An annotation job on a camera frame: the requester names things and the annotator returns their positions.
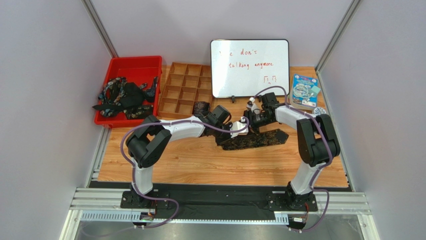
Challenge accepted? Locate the black gold key pattern tie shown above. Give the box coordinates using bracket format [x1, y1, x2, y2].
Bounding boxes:
[218, 129, 289, 151]

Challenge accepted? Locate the red plastic bin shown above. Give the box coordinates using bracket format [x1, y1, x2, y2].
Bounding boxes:
[94, 55, 163, 129]

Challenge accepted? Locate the blue packaged item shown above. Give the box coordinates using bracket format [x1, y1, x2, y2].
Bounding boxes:
[289, 74, 321, 110]

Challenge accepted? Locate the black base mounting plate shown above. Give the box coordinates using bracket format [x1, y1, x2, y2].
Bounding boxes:
[120, 183, 318, 221]

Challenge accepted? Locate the black plain tie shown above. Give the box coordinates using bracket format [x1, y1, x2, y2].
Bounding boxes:
[92, 81, 145, 115]

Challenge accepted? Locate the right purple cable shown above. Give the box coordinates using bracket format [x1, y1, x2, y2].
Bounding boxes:
[247, 85, 334, 233]

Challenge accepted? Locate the blue round tin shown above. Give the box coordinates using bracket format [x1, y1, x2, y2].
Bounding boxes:
[312, 107, 327, 116]

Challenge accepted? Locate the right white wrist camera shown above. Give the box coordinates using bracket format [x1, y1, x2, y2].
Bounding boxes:
[246, 97, 261, 114]

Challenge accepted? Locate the white whiteboard with red writing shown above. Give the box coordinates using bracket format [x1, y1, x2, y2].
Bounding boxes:
[210, 39, 291, 98]

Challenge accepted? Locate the blue floral pattern tie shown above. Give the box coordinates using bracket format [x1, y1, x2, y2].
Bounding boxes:
[92, 76, 158, 120]

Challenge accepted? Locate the rolled dark tie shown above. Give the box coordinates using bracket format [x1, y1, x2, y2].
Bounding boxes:
[192, 101, 210, 115]

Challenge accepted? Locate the aluminium frame rail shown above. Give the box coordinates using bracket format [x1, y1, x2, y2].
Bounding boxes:
[60, 184, 380, 240]

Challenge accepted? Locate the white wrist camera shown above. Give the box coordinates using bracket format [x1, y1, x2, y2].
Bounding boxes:
[246, 97, 261, 114]
[230, 116, 250, 139]

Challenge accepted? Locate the purple cable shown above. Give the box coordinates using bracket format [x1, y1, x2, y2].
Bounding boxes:
[247, 85, 334, 233]
[120, 116, 251, 230]

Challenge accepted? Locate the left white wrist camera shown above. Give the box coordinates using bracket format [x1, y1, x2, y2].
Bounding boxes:
[230, 116, 250, 139]

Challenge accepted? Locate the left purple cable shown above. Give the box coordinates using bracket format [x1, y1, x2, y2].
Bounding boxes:
[120, 116, 251, 230]

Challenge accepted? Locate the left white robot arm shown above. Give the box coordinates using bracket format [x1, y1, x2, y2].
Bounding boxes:
[120, 105, 248, 198]

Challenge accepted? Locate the brown compartment tray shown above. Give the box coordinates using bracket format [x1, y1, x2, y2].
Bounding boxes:
[157, 62, 213, 119]

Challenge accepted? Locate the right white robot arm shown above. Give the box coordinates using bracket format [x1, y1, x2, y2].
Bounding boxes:
[244, 92, 341, 209]

